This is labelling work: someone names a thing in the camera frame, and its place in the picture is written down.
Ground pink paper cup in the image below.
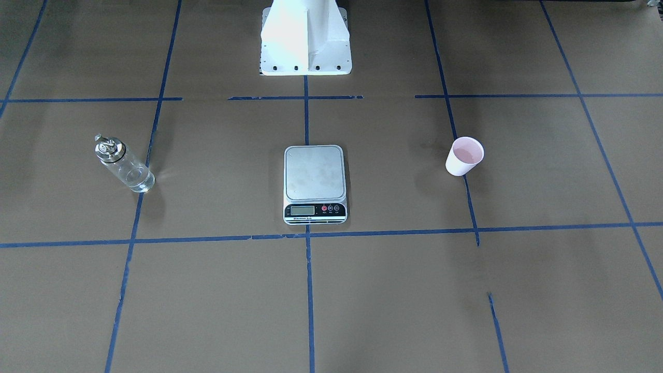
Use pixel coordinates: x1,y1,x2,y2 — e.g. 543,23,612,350
445,136,485,177

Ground glass sauce bottle metal spout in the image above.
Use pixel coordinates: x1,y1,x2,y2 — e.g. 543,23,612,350
95,134,155,193

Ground silver digital kitchen scale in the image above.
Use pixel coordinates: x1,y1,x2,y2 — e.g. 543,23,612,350
283,145,349,226

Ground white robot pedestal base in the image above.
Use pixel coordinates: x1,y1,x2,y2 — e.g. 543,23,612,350
259,1,353,76

